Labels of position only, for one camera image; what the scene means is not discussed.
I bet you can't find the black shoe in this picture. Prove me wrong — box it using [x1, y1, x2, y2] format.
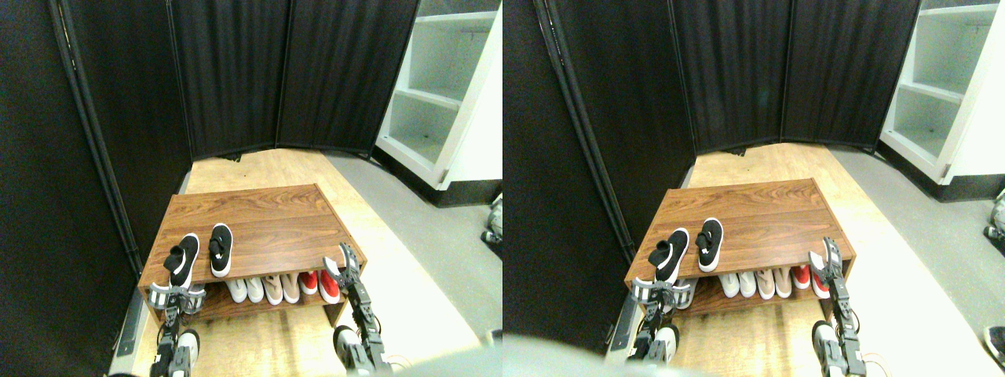
[163, 233, 200, 287]
[696, 218, 724, 273]
[649, 228, 690, 284]
[209, 224, 234, 277]

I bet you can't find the dark curtain stand foot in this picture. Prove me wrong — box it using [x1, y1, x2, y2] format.
[116, 314, 138, 356]
[610, 314, 632, 350]

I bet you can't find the brown shoe rack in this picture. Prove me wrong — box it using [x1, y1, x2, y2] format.
[624, 178, 857, 345]
[138, 184, 367, 331]

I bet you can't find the grey and black object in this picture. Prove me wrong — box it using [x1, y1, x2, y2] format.
[481, 194, 503, 256]
[983, 188, 1005, 256]

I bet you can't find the black curtain stand pole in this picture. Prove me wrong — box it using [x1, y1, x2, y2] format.
[47, 0, 144, 274]
[532, 0, 635, 268]

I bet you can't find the white shelf unit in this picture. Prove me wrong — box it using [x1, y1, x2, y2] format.
[878, 0, 1005, 186]
[375, 0, 503, 192]

